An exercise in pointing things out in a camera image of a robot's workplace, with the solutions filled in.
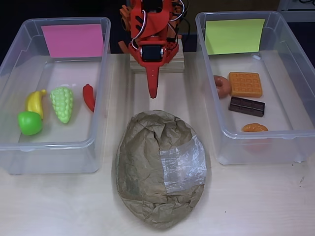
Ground white gripper servo wire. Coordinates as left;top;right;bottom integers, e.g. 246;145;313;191
130;9;148;48

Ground yellow toy banana bunch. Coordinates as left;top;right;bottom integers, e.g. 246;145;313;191
25;88;47;120

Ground red toy chili pepper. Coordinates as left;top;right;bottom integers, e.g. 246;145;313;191
82;83;96;113

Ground pink paper label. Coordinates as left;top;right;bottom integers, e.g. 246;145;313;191
40;24;104;59

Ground dark brown toy chocolate bar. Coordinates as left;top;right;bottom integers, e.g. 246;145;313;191
228;96;266;118

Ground crumpled brown paper bag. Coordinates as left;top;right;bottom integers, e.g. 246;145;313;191
112;110;212;231

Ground clear crumpled plastic wrap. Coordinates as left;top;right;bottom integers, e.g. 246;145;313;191
159;134;207;196

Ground orange printed plastic part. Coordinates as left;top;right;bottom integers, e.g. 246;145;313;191
118;4;135;54

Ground green toy apple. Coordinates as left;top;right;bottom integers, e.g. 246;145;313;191
17;111;44;136

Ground light green toy grapes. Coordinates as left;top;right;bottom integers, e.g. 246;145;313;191
50;86;74;125

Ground orange toy waffle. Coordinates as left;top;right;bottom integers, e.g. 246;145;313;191
228;71;263;98

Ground brown toy donut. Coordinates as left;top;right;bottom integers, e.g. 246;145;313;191
213;75;231;99

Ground wooden base block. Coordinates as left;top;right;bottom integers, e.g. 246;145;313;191
129;34;185;73

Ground clear plastic bin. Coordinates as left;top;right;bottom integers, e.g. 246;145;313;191
0;16;112;175
195;10;315;166

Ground orange toy croissant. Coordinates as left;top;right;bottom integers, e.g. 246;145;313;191
240;122;269;133

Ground yellow-green paper label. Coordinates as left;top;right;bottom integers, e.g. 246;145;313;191
204;18;266;55

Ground black power cable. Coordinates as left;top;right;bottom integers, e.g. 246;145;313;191
181;17;192;47

